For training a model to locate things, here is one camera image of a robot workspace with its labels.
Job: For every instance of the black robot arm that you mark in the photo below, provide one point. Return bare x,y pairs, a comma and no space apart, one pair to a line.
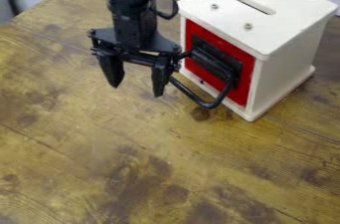
131,7

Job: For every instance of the red wooden drawer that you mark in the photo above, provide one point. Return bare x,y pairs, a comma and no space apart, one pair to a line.
239,93

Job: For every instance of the black metal drawer handle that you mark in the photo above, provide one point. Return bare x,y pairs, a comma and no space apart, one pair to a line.
217,65

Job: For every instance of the white wooden box cabinet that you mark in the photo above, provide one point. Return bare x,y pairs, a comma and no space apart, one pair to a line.
272,35

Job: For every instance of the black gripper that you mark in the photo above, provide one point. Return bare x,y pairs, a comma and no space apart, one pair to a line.
133,41

